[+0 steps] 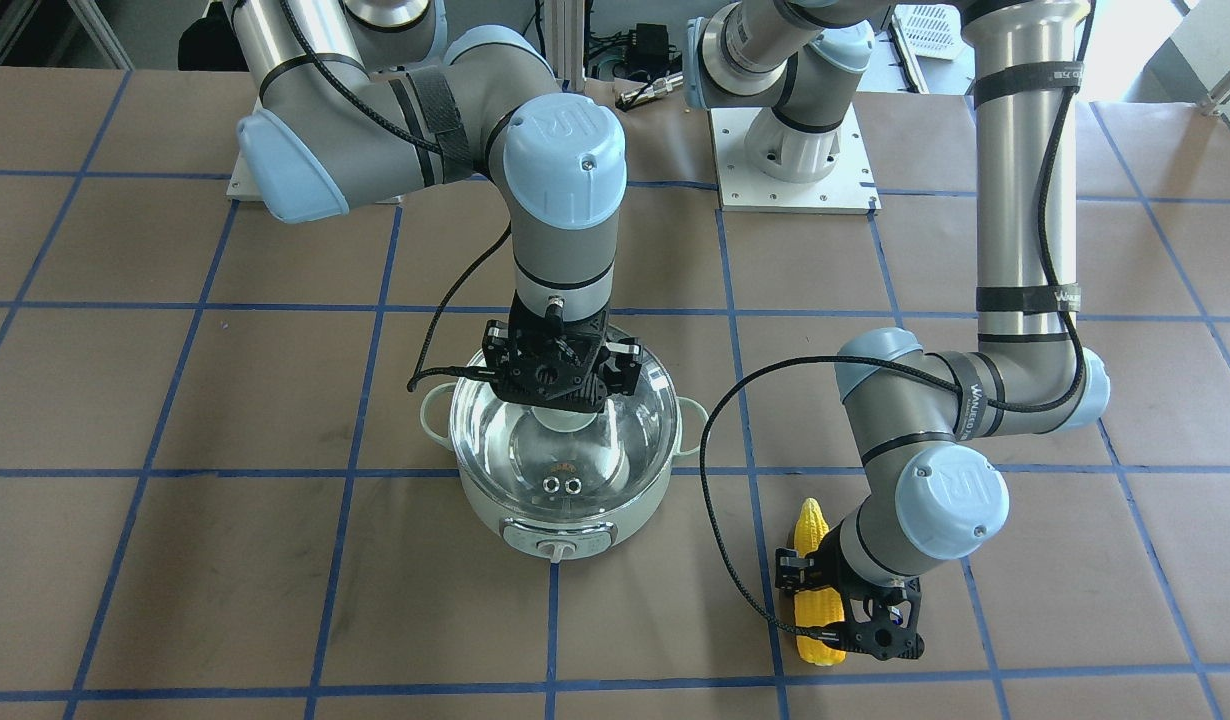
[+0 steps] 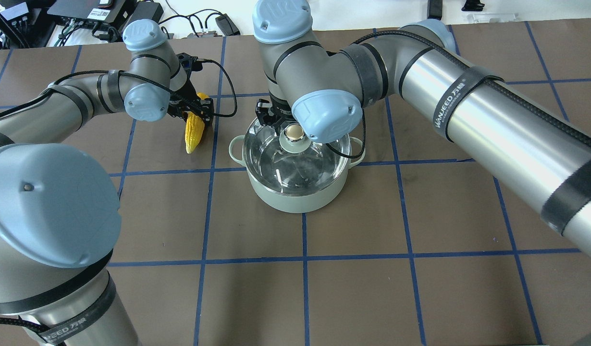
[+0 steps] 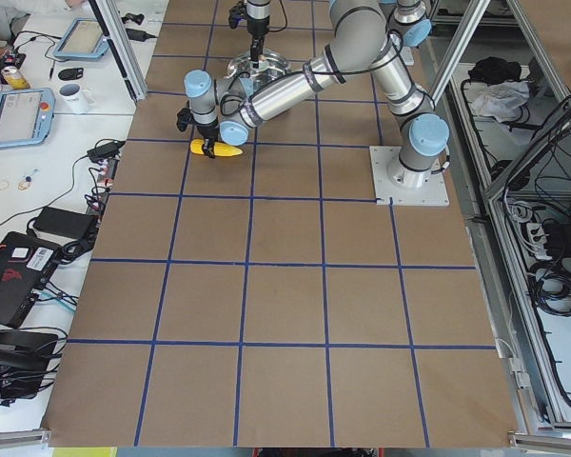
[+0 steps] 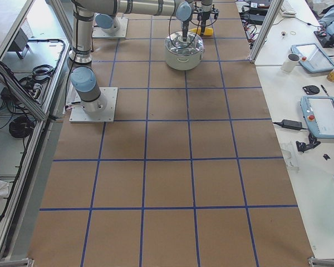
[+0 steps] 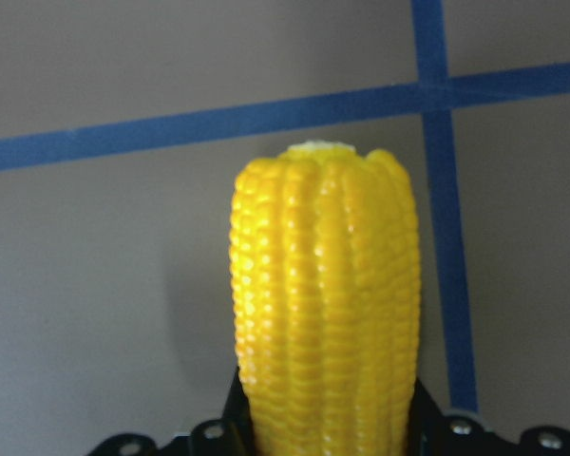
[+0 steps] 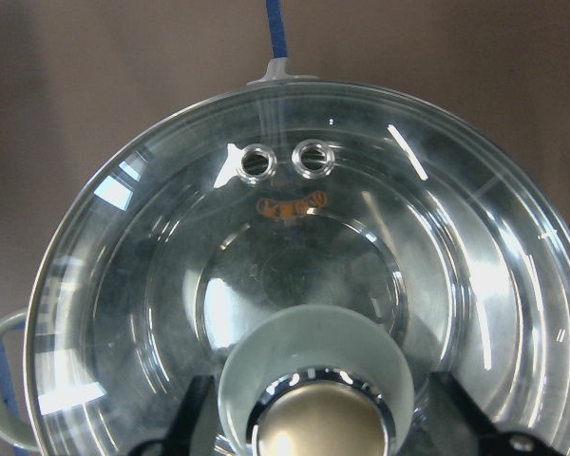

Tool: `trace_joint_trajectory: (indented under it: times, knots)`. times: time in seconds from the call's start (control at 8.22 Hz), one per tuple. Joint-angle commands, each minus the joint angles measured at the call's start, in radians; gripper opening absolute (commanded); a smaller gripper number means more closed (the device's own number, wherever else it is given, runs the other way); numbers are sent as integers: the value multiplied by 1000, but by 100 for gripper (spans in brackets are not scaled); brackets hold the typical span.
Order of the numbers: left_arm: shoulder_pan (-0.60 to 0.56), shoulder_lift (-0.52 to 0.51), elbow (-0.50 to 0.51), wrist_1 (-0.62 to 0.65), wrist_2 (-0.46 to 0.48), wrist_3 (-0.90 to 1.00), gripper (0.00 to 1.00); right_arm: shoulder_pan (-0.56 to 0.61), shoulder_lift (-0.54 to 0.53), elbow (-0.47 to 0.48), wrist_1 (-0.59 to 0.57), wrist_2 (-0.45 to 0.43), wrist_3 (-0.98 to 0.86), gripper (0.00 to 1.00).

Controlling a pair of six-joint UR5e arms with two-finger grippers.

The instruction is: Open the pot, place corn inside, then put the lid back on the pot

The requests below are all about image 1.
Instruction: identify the glass pot lid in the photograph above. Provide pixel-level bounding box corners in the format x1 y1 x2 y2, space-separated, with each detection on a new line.
449 348 681 524

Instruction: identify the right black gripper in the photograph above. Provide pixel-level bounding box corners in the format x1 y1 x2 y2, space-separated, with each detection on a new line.
482 306 642 414

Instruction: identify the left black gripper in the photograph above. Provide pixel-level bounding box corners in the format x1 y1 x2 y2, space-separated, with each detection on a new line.
775 529 923 661

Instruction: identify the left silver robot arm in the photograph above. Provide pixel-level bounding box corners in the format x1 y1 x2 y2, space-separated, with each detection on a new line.
749 1 1112 660

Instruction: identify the pale green cooking pot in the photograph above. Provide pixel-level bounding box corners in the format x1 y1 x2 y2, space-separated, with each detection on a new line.
419 351 708 564

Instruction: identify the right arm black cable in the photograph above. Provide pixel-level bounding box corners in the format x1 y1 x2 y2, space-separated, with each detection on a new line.
406 215 566 393

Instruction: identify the yellow corn cob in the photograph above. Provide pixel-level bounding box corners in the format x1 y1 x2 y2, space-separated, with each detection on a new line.
790 498 845 667

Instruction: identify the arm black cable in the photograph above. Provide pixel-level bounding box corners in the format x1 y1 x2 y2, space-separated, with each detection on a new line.
699 60 1089 641
406 215 566 393

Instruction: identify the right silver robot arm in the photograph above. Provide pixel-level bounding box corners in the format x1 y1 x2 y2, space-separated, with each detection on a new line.
223 1 647 414

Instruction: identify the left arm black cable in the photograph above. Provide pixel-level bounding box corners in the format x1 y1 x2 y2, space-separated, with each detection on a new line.
699 60 1089 641

